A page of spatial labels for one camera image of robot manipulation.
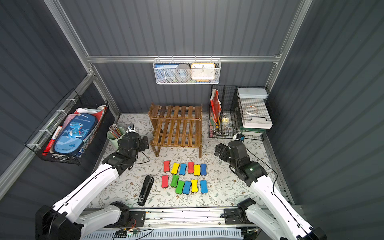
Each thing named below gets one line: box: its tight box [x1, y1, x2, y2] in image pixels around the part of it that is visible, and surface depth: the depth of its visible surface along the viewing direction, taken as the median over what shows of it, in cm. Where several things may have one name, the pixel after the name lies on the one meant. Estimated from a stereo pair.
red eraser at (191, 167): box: [188, 162, 195, 174], surface depth 91 cm
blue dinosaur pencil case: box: [54, 113, 98, 155], surface depth 66 cm
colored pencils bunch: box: [108, 123, 122, 139], surface depth 92 cm
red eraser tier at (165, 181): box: [161, 175, 169, 188], surface depth 88 cm
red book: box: [210, 88, 222, 123], surface depth 110 cm
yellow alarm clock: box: [191, 62, 216, 82], surface depth 90 cm
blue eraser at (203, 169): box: [201, 163, 207, 176], surface depth 91 cm
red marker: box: [42, 125, 63, 156], surface depth 66 cm
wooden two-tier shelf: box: [148, 102, 203, 159], surface depth 90 cm
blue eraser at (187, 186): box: [183, 180, 192, 195], surface depth 84 cm
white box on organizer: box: [237, 87, 273, 129], surface depth 98 cm
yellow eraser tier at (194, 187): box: [191, 179, 199, 193], surface depth 84 cm
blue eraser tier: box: [179, 163, 187, 176], surface depth 93 cm
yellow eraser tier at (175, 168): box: [171, 162, 180, 175], surface depth 91 cm
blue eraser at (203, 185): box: [200, 180, 208, 194], surface depth 85 cm
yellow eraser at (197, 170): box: [193, 164, 201, 176], surface depth 91 cm
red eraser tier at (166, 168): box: [163, 160, 170, 173], surface depth 93 cm
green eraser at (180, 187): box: [175, 180, 185, 195], surface depth 84 cm
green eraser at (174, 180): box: [170, 174, 180, 188], surface depth 86 cm
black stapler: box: [137, 175, 155, 206], surface depth 82 cm
